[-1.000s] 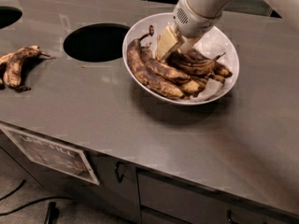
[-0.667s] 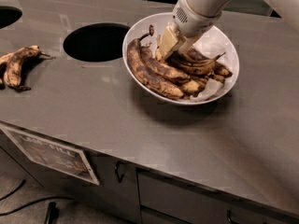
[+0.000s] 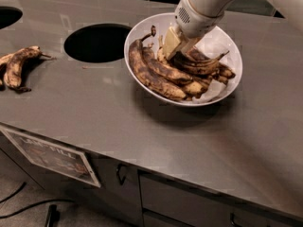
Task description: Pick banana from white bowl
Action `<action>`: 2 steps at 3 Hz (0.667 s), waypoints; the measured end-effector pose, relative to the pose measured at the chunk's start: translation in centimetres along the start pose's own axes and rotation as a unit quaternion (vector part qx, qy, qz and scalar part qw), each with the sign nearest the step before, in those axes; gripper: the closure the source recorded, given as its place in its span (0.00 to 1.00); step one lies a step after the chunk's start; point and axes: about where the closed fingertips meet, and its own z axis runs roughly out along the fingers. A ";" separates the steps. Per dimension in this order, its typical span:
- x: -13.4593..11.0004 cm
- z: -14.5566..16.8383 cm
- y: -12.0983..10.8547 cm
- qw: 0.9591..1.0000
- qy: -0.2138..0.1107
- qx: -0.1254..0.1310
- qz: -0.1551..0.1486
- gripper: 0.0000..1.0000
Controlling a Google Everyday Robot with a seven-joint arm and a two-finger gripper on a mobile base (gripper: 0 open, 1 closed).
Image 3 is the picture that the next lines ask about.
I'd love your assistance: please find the dark curved banana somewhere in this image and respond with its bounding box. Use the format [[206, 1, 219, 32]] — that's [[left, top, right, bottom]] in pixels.
[[172, 52, 228, 75]]

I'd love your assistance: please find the short yellow banana bottom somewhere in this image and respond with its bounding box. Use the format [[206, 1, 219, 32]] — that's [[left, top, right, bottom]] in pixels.
[[182, 80, 209, 98]]

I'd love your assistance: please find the small yellow banana middle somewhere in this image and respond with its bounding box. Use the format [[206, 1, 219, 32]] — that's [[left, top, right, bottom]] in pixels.
[[157, 35, 169, 64]]

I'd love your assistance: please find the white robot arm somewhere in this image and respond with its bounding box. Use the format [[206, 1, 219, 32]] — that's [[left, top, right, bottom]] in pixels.
[[163, 0, 303, 60]]

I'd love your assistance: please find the framed landfill sign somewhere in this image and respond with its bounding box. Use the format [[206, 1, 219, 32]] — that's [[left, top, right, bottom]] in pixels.
[[1, 127, 101, 187]]

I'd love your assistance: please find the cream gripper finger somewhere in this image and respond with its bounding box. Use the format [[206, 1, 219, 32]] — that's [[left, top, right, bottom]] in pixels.
[[163, 26, 182, 60], [180, 37, 202, 54]]

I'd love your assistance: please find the long spotted banana front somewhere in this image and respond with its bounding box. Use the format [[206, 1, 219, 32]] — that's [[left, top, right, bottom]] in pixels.
[[129, 26, 187, 101]]

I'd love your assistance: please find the black cable on floor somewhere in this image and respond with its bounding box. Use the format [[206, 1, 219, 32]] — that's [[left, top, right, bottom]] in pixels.
[[0, 199, 75, 219]]

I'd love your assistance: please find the black stand on floor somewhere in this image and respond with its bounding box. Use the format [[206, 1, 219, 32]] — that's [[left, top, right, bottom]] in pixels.
[[45, 204, 60, 227]]

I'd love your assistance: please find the spotted banana on counter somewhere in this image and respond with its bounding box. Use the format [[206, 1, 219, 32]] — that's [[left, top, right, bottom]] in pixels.
[[4, 45, 55, 93]]

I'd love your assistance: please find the black drawer handle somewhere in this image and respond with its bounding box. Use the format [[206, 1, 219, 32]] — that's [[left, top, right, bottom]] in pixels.
[[230, 213, 242, 227]]

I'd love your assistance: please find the black cabinet door handle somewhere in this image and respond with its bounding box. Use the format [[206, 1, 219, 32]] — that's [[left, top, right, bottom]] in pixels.
[[116, 164, 126, 185]]

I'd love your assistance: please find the dark banana at back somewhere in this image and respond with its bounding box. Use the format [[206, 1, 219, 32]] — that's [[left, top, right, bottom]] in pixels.
[[187, 47, 236, 79]]

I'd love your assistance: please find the black cable upper floor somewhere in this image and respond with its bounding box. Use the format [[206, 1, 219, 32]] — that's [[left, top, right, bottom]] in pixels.
[[0, 182, 27, 204]]

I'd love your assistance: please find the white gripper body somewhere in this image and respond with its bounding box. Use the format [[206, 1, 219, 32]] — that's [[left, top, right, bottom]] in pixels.
[[175, 0, 223, 39]]

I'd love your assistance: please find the white bowl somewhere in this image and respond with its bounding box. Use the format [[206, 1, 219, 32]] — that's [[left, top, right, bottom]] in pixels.
[[124, 12, 242, 107]]

